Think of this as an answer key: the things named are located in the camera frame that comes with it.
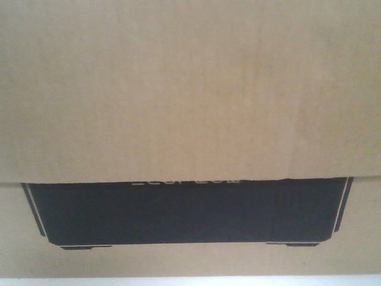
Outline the brown cardboard box black print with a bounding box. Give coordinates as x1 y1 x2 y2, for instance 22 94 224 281
1 1 380 278

